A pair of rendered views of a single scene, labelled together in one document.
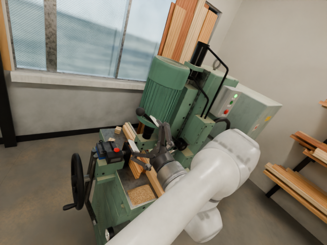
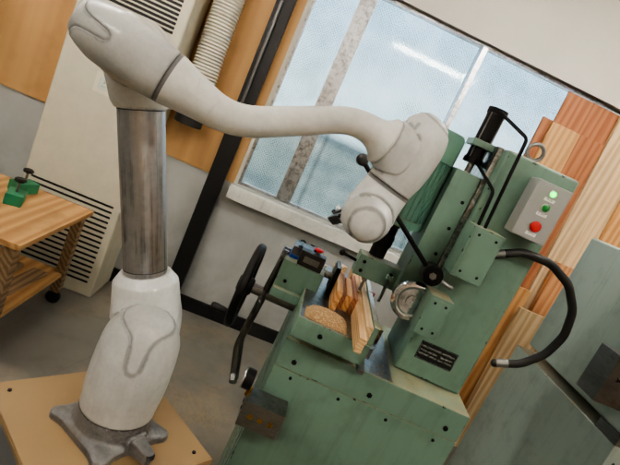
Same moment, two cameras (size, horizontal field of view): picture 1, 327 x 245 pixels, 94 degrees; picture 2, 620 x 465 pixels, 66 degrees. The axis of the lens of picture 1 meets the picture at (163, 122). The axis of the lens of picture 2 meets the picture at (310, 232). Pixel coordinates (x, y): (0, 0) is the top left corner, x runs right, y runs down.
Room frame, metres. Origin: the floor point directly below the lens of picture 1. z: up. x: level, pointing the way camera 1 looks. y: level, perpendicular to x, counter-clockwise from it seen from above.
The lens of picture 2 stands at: (-0.53, -0.74, 1.37)
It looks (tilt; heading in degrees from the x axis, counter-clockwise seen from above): 12 degrees down; 41
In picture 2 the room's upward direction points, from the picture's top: 24 degrees clockwise
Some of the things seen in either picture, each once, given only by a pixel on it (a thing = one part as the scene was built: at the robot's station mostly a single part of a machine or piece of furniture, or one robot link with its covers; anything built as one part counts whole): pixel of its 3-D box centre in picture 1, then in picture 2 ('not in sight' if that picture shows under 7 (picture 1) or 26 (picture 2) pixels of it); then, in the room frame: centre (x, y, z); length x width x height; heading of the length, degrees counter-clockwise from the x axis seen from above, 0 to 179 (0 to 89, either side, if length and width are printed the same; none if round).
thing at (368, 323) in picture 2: (141, 152); (361, 297); (0.75, 0.06, 0.92); 0.60 x 0.02 x 0.05; 43
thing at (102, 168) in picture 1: (107, 159); (300, 273); (0.60, 0.21, 0.91); 0.15 x 0.14 x 0.09; 43
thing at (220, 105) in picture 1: (225, 102); (537, 211); (0.84, -0.27, 1.40); 0.10 x 0.06 x 0.16; 133
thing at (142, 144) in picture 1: (147, 142); (375, 271); (0.74, 0.05, 1.03); 0.14 x 0.07 x 0.09; 133
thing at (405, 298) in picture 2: (172, 155); (411, 300); (0.72, -0.12, 1.02); 0.12 x 0.03 x 0.12; 133
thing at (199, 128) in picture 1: (199, 130); (473, 253); (0.76, -0.20, 1.22); 0.09 x 0.08 x 0.15; 133
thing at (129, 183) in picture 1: (120, 162); (318, 295); (0.66, 0.15, 0.87); 0.61 x 0.30 x 0.06; 43
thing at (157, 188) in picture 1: (141, 159); (355, 301); (0.70, 0.04, 0.92); 0.65 x 0.02 x 0.04; 43
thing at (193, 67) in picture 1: (196, 61); (486, 137); (0.82, -0.04, 1.53); 0.08 x 0.08 x 0.17; 43
